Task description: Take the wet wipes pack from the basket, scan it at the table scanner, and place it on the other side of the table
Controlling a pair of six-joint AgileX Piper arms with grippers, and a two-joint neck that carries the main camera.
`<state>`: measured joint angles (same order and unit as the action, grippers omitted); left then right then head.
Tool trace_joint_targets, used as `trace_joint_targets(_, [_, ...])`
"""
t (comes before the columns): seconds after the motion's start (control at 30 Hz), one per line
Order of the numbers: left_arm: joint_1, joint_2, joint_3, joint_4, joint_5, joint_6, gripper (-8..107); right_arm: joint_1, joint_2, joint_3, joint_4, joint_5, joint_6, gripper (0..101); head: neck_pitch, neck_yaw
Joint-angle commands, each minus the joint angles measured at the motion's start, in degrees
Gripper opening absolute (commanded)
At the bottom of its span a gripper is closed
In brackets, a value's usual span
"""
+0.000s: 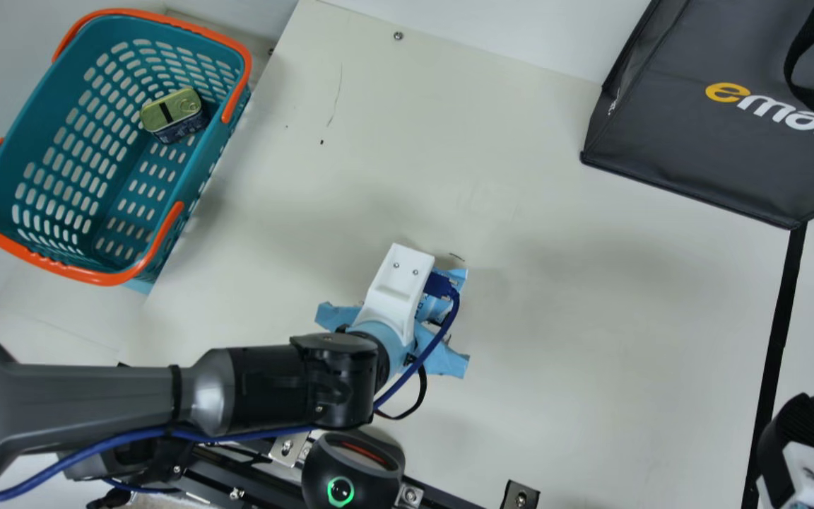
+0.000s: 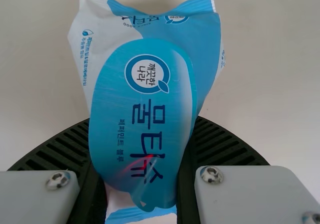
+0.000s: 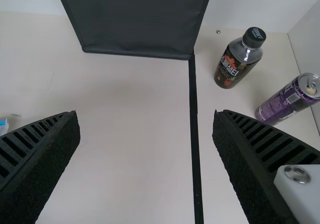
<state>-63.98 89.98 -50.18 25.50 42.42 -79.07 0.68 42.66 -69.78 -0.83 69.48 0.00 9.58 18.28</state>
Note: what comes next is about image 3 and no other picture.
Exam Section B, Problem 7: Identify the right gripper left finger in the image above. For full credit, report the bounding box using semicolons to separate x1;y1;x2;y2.
0;110;82;224

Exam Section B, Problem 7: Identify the black strip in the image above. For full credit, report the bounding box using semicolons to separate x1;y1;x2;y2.
187;55;205;224

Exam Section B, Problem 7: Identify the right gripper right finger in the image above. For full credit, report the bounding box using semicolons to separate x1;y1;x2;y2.
212;109;320;224

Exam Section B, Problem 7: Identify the dark coffee bottle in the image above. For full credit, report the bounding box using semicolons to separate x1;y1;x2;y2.
213;26;267;90

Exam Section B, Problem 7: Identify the dark grey bag with straps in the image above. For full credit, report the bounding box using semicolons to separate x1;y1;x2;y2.
52;0;216;61

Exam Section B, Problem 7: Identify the blue white wet wipes pack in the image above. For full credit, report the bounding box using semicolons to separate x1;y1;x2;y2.
0;118;10;135

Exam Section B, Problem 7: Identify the purple can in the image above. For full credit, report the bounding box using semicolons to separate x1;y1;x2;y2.
254;73;320;126

